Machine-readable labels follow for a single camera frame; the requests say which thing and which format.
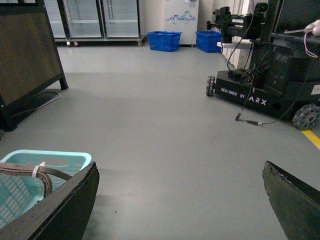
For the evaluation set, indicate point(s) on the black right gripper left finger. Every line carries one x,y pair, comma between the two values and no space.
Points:
62,215

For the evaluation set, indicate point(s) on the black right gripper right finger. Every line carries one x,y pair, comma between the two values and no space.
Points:
295,203

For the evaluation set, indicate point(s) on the light blue plastic basket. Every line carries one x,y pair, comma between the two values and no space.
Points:
18,194

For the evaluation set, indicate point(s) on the white zip tie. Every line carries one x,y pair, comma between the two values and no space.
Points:
36,168

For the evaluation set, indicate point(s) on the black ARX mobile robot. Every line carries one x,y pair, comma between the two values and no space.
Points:
283,78

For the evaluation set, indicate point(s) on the black wooden display stand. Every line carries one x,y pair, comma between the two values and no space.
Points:
29,58

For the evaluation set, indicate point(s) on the blue crate right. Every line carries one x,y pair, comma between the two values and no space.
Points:
207,41

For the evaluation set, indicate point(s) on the blue crate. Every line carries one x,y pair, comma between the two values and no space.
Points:
165,41
207,41

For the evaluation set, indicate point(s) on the glass door refrigerator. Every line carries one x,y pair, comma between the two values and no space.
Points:
75,21

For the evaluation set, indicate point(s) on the blue crate left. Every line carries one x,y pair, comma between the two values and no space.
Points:
165,41

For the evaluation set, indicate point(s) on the white chest freezer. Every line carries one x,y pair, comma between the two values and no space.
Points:
182,16

